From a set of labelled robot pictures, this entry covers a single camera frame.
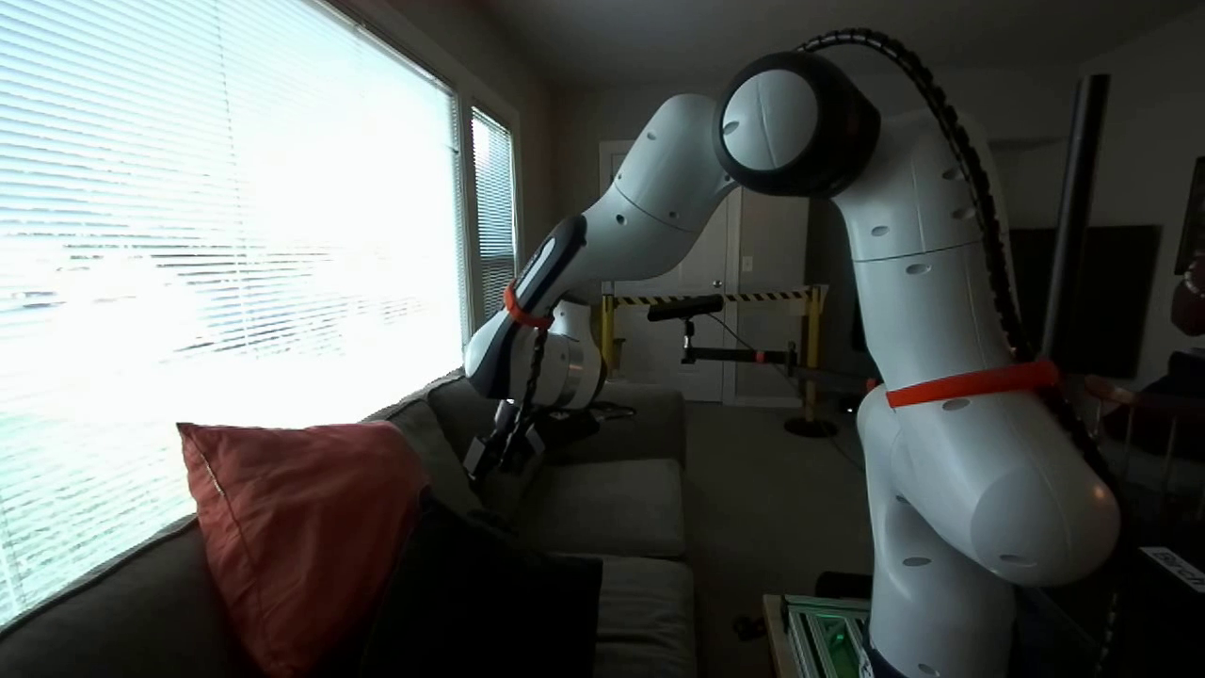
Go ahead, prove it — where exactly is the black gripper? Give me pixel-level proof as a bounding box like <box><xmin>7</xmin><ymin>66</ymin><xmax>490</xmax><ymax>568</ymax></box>
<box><xmin>464</xmin><ymin>391</ymin><xmax>552</xmax><ymax>500</ymax></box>

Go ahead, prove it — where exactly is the orange pillow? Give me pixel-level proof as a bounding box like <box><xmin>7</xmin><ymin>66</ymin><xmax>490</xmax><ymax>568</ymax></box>
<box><xmin>176</xmin><ymin>416</ymin><xmax>429</xmax><ymax>678</ymax></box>

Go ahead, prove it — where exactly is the dark navy square pillow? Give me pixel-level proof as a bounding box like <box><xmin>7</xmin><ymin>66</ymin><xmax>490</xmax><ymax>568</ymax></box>
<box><xmin>356</xmin><ymin>494</ymin><xmax>608</xmax><ymax>678</ymax></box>

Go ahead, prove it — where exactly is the grey fabric couch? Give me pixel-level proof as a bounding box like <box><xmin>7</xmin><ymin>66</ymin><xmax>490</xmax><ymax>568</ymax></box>
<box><xmin>0</xmin><ymin>346</ymin><xmax>700</xmax><ymax>678</ymax></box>

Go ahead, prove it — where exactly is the narrow side window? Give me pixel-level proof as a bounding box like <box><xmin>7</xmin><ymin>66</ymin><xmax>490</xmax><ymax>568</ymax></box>
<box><xmin>469</xmin><ymin>106</ymin><xmax>523</xmax><ymax>316</ymax></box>

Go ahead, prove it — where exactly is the yellow black caution tape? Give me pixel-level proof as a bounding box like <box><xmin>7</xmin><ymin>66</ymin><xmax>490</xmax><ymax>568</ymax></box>
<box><xmin>599</xmin><ymin>282</ymin><xmax>833</xmax><ymax>311</ymax></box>

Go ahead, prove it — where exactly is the white interior door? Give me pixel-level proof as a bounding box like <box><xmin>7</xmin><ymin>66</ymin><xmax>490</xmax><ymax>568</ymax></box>
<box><xmin>700</xmin><ymin>185</ymin><xmax>814</xmax><ymax>407</ymax></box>

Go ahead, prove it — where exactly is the large bright window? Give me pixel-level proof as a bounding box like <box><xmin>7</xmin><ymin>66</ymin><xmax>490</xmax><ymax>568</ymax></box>
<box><xmin>0</xmin><ymin>0</ymin><xmax>473</xmax><ymax>633</ymax></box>

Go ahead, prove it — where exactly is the dark chair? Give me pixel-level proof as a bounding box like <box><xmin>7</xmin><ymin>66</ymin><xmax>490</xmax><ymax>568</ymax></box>
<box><xmin>1103</xmin><ymin>348</ymin><xmax>1205</xmax><ymax>504</ymax></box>

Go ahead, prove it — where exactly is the orange velcro strap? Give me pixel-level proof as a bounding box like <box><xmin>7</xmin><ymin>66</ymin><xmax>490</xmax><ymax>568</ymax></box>
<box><xmin>501</xmin><ymin>282</ymin><xmax>557</xmax><ymax>335</ymax></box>
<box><xmin>880</xmin><ymin>357</ymin><xmax>1065</xmax><ymax>414</ymax></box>

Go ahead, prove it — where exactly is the yellow barrier post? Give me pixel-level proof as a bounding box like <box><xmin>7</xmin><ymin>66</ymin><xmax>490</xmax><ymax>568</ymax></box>
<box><xmin>597</xmin><ymin>294</ymin><xmax>621</xmax><ymax>381</ymax></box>
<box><xmin>784</xmin><ymin>282</ymin><xmax>843</xmax><ymax>439</ymax></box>

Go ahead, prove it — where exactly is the black stereo camera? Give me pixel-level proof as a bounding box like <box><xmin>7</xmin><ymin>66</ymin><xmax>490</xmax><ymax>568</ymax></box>
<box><xmin>643</xmin><ymin>294</ymin><xmax>732</xmax><ymax>323</ymax></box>

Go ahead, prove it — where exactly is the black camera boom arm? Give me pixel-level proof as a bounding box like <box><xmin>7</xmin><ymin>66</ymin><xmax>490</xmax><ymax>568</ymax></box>
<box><xmin>680</xmin><ymin>316</ymin><xmax>803</xmax><ymax>372</ymax></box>

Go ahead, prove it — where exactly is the aluminium rail mounting base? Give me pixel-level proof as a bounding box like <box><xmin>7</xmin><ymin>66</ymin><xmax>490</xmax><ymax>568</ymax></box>
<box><xmin>784</xmin><ymin>590</ymin><xmax>878</xmax><ymax>678</ymax></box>

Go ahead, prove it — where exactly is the black cable conduit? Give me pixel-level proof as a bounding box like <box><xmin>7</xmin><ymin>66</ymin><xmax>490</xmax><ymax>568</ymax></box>
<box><xmin>506</xmin><ymin>26</ymin><xmax>1050</xmax><ymax>438</ymax></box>

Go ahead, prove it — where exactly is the dark framed wall picture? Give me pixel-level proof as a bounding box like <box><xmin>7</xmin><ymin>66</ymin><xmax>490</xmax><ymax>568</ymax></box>
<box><xmin>1177</xmin><ymin>151</ymin><xmax>1205</xmax><ymax>277</ymax></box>

